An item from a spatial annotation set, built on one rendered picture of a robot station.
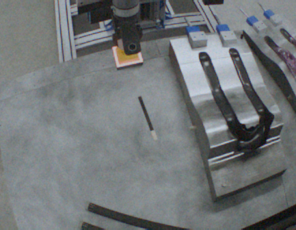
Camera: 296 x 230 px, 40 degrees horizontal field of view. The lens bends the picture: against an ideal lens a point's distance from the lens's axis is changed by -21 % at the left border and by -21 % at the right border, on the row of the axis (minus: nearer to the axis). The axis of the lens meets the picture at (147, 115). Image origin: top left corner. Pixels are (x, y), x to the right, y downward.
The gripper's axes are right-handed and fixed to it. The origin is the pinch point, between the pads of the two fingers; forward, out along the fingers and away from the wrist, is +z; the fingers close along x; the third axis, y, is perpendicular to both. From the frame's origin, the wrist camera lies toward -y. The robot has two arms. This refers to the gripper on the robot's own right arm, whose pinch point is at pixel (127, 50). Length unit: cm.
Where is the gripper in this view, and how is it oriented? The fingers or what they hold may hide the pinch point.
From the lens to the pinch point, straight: 146.4
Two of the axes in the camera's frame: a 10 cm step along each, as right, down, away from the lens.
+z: -0.1, 4.4, 9.0
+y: -2.5, -8.7, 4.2
